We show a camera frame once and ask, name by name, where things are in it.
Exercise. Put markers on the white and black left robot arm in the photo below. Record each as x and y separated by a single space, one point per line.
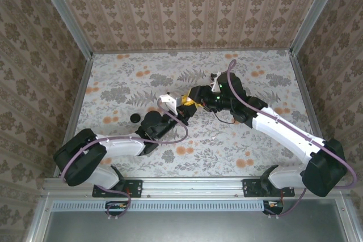
122 149

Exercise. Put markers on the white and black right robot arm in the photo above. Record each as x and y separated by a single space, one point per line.
286 137

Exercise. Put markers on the aluminium base extrusion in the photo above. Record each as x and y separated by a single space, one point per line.
193 186

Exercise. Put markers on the small black connector box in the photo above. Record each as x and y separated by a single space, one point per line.
273 205
116 205

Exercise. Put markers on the grey metal panel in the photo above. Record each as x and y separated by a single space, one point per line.
193 228

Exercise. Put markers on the aluminium table back rail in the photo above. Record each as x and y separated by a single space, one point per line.
175 51

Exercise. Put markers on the aluminium table side rail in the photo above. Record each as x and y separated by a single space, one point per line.
304 89
81 89

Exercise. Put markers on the aluminium frame post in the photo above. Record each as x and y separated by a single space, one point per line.
65 12
314 12

